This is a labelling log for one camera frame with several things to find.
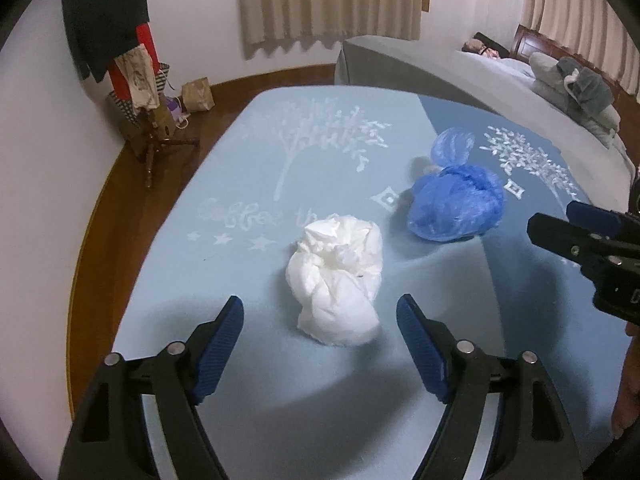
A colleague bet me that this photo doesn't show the white tissue wad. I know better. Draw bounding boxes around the white tissue wad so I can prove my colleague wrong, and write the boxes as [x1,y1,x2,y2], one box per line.
[285,214,383,347]

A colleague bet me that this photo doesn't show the blue plastic bag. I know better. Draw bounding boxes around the blue plastic bag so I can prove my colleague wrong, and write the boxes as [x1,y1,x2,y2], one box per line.
[407,127,506,243]

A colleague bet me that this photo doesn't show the right hand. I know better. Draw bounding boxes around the right hand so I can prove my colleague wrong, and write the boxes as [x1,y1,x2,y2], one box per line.
[611,323,640,439]

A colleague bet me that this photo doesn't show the grey folded blanket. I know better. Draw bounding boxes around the grey folded blanket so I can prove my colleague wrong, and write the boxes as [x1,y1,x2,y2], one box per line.
[528,52,620,134]

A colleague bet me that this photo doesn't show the grey bed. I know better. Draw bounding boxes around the grey bed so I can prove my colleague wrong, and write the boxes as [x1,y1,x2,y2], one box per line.
[334,36,636,184]

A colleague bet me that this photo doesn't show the blue coffee tree mat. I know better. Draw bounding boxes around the blue coffee tree mat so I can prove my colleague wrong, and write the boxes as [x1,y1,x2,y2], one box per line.
[114,87,629,479]

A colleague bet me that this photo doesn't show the wooden headboard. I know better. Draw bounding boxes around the wooden headboard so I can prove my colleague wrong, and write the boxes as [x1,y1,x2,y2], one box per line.
[514,23,640,162]

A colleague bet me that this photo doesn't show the wooden coat rack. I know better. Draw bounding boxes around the wooden coat rack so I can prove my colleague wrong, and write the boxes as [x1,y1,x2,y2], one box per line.
[106,0,202,190]

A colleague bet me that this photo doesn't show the beige side curtain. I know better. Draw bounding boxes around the beige side curtain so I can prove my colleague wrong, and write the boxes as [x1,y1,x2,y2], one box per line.
[521,0,639,98]

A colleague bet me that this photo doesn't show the brown paper bag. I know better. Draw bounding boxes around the brown paper bag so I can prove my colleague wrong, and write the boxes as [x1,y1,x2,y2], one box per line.
[181,77,215,113]

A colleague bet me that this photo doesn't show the beige tote bag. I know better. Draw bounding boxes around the beige tote bag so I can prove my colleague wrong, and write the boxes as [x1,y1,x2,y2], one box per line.
[113,43,163,111]

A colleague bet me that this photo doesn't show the red hanging garment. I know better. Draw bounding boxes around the red hanging garment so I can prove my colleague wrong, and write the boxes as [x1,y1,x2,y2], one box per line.
[106,22,164,111]

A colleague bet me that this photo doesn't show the black hanging jacket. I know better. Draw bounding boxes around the black hanging jacket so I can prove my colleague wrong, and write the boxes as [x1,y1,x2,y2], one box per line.
[61,0,149,82]

